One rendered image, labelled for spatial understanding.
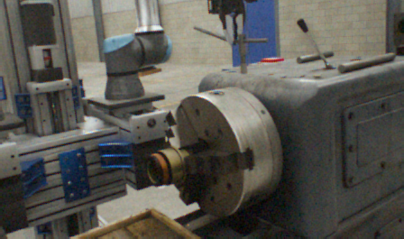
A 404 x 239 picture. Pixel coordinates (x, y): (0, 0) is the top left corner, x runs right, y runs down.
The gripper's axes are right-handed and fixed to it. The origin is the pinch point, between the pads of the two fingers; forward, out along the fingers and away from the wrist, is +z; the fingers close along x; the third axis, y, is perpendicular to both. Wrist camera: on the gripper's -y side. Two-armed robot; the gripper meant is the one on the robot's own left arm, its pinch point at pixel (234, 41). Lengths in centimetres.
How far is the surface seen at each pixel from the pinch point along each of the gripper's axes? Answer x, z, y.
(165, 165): 36.2, 25.2, -15.2
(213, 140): 23.5, 21.9, -17.0
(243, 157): 22.6, 24.3, -26.7
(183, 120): 25.2, 18.0, -7.3
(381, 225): -23, 56, -32
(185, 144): 27.9, 23.1, -11.3
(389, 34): -900, 52, 451
